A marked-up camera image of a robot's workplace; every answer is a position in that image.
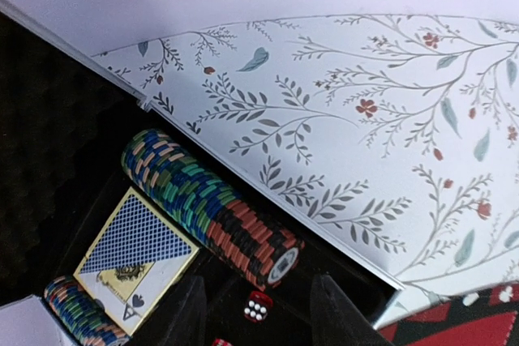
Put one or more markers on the red die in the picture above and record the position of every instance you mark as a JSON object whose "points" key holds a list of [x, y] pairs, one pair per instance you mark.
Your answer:
{"points": [[221, 342], [257, 307]]}

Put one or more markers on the floral table cover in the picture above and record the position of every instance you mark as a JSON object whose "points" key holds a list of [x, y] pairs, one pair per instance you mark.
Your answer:
{"points": [[394, 136]]}

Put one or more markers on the round red black poker mat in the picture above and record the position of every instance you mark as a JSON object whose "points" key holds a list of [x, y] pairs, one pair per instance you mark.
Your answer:
{"points": [[488, 317]]}

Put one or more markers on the boxed card deck in case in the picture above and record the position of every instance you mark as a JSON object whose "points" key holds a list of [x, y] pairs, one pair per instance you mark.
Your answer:
{"points": [[133, 261]]}

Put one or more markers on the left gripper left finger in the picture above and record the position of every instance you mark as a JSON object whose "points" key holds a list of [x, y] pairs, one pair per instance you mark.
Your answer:
{"points": [[180, 318]]}

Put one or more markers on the chip row in case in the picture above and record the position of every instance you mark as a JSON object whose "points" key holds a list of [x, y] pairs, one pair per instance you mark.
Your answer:
{"points": [[81, 315], [253, 243]]}

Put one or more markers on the aluminium poker chip case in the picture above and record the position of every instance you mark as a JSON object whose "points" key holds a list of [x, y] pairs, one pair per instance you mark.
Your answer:
{"points": [[63, 129]]}

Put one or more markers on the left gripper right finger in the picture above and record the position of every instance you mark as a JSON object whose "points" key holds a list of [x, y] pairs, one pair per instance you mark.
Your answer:
{"points": [[335, 320]]}

